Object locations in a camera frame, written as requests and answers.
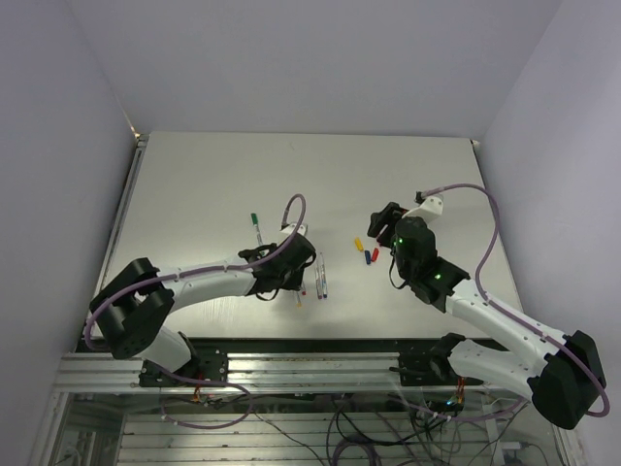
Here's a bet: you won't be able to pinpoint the green pen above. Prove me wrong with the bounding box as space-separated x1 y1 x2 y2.
252 220 264 247

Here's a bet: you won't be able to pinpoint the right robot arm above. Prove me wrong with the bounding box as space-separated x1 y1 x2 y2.
368 198 605 430

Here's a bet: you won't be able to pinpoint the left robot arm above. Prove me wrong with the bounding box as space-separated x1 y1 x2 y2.
84 233 316 385

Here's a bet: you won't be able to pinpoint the purple tipped pen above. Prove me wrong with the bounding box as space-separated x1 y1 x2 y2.
314 258 323 300

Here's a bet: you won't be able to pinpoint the blue tipped pen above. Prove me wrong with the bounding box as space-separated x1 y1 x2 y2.
318 252 328 299

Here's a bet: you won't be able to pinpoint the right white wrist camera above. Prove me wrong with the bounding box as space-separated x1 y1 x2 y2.
402 192 444 224

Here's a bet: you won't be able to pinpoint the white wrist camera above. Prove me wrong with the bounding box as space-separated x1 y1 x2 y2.
402 192 444 224
279 222 308 239

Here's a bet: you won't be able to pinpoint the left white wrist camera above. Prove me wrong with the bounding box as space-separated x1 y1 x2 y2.
279 222 308 239

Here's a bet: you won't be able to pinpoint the aluminium frame rail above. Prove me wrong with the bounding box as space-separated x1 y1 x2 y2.
52 351 535 392

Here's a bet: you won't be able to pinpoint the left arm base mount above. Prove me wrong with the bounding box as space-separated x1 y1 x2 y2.
139 332 229 388

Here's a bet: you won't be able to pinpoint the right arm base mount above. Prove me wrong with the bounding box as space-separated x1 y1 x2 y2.
389 333 466 386

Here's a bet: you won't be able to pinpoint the loose cables under table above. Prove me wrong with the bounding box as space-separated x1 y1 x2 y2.
154 385 535 466

